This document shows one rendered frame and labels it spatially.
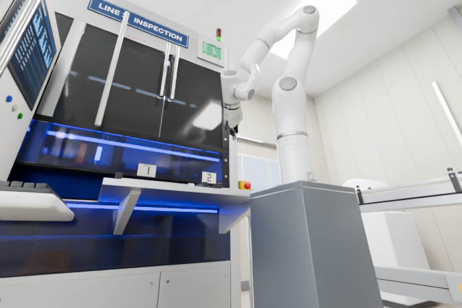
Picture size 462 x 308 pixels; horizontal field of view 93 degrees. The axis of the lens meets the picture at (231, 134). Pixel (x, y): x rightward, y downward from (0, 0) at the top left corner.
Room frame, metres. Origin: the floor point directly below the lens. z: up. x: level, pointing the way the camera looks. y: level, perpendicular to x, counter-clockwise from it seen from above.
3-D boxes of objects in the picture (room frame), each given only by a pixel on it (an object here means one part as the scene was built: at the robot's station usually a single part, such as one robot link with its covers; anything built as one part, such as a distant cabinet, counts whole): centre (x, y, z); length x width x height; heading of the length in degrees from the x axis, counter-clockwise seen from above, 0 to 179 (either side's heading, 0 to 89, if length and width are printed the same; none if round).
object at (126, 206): (0.88, 0.40, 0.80); 0.34 x 0.03 x 0.13; 31
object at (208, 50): (1.23, 0.13, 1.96); 0.21 x 0.01 x 0.21; 121
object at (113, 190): (1.02, 0.19, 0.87); 0.70 x 0.48 x 0.02; 121
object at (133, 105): (0.98, 0.59, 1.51); 0.47 x 0.01 x 0.59; 121
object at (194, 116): (1.21, 0.20, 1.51); 0.43 x 0.01 x 0.59; 121
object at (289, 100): (0.74, -0.23, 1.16); 0.19 x 0.12 x 0.24; 169
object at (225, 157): (1.30, 0.04, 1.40); 0.05 x 0.01 x 0.80; 121
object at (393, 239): (3.15, -1.82, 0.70); 0.80 x 0.64 x 1.40; 31
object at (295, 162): (0.77, -0.23, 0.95); 0.19 x 0.19 x 0.18
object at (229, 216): (1.14, -0.03, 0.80); 0.34 x 0.03 x 0.13; 31
